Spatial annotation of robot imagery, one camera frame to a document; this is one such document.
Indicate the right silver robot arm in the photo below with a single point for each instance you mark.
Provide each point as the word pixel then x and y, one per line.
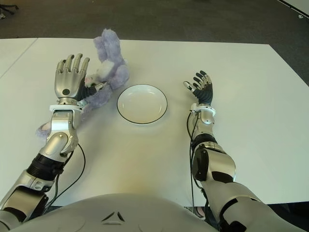
pixel 219 166

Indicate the purple plush bunny doll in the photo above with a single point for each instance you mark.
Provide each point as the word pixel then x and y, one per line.
pixel 113 55

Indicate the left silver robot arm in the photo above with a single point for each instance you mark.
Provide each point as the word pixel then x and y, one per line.
pixel 60 142

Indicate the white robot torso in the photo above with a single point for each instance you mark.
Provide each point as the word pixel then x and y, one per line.
pixel 116 212

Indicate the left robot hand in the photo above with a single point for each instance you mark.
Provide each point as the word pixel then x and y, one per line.
pixel 67 82

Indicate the white shoe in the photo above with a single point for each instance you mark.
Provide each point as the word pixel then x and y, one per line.
pixel 2 16

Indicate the black office chair base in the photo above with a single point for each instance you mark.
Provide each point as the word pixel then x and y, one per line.
pixel 9 7

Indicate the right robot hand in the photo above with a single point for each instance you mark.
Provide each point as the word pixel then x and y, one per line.
pixel 205 93

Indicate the white plate black rim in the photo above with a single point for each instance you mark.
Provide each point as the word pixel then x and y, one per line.
pixel 142 104

